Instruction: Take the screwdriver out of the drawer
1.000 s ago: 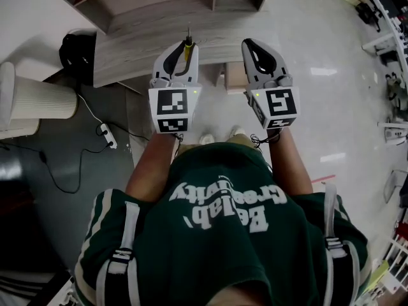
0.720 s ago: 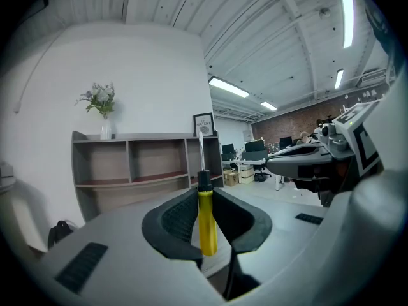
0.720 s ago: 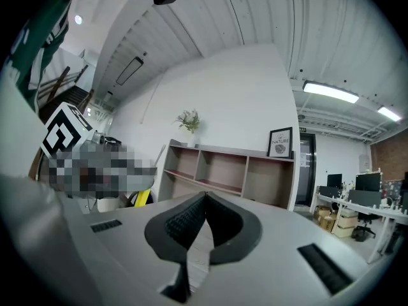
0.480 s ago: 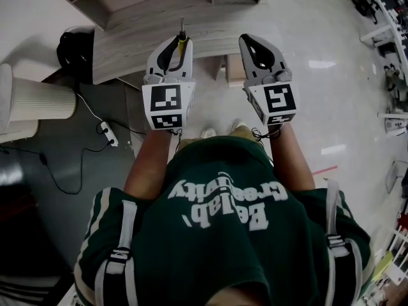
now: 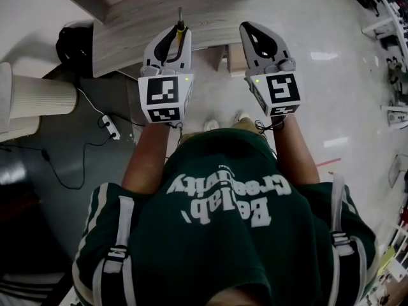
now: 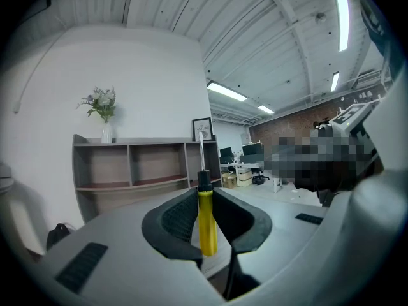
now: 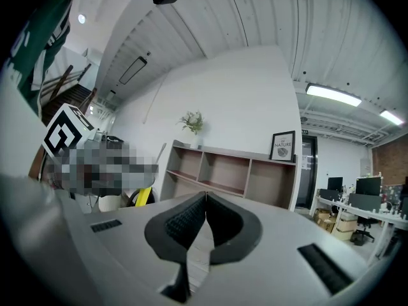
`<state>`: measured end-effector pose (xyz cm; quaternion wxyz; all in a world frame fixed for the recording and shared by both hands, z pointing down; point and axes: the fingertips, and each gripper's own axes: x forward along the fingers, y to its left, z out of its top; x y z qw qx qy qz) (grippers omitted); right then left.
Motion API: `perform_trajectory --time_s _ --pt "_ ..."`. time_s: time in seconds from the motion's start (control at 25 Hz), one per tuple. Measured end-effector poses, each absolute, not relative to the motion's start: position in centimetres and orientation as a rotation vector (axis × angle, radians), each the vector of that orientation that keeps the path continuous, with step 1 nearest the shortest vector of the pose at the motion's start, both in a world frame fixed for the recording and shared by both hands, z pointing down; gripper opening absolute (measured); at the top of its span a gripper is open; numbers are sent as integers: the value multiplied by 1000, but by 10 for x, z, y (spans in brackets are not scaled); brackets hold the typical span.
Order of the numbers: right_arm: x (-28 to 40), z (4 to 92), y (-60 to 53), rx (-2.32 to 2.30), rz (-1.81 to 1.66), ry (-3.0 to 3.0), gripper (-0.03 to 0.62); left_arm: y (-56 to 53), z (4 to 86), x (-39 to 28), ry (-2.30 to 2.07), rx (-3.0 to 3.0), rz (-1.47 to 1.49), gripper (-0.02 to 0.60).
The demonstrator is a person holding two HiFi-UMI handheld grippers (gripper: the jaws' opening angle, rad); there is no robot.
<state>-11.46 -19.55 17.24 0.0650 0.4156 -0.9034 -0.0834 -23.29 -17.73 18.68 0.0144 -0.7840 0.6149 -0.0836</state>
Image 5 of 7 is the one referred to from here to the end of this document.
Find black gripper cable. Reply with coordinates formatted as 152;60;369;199
254;114;286;135
167;121;185;140

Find white black shoulder strap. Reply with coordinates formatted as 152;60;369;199
101;195;133;306
329;171;368;306

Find person's left forearm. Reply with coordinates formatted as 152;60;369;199
122;122;171;196

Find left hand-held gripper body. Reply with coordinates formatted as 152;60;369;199
137;64;196;124

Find red floor tape strip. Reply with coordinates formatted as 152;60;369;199
316;157;342;167

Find person's right white shoe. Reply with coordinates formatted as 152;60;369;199
233;110;251;124

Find khaki shorts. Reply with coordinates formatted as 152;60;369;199
178;117;266;137

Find person's white shoe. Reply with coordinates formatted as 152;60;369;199
233;110;251;124
203;118;221;132

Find large white ribbed cylinder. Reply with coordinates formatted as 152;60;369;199
0;61;79;134

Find black round bag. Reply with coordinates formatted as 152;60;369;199
55;20;96;77

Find white cable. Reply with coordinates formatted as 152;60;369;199
76;87;106;118

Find green printed shirt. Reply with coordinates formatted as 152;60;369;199
71;127;381;306

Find thin black cable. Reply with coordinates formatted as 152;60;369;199
98;111;146;131

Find yellow black screwdriver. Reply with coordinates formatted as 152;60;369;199
175;6;187;45

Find white power strip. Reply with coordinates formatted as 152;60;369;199
101;114;122;141

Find person's right forearm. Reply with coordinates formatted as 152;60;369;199
272;114;321;187

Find grey wooden desk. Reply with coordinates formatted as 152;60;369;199
41;0;267;78

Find white table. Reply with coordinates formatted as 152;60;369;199
361;0;408;40

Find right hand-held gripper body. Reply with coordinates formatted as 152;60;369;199
244;62;303;118

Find black cable with adapter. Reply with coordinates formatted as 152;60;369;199
0;131;113;191

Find small white ribbed cylinder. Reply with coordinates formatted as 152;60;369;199
0;115;42;143

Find person's left white shoe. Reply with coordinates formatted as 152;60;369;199
203;118;221;132

